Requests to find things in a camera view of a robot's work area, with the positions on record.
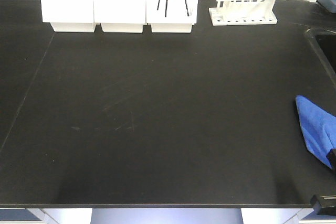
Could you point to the blue cabinet under counter left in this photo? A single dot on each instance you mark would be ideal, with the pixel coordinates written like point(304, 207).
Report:
point(18, 215)

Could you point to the left white storage box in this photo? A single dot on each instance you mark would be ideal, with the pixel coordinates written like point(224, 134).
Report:
point(69, 15)

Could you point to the white storage box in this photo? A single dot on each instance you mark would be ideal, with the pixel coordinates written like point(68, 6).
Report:
point(120, 16)
point(176, 21)
point(69, 15)

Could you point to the black lab sink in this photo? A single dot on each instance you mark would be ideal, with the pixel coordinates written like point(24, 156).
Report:
point(322, 41)

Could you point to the middle white storage box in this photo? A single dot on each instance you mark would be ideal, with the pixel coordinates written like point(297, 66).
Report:
point(120, 16)

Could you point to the blue cabinet under counter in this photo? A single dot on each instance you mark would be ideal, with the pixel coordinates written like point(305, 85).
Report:
point(312, 216)
point(18, 215)

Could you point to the blue cabinet under counter right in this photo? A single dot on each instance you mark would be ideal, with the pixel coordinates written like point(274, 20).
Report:
point(312, 216)

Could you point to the right white storage box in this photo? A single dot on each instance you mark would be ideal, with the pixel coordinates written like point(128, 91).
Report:
point(176, 21)

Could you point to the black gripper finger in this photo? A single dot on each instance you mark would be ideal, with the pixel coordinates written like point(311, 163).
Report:
point(323, 205)
point(331, 156)

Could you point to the white test tube rack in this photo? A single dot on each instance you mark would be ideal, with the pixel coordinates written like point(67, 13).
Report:
point(243, 12)

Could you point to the blue cloth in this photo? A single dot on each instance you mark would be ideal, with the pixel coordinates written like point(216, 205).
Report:
point(318, 128)

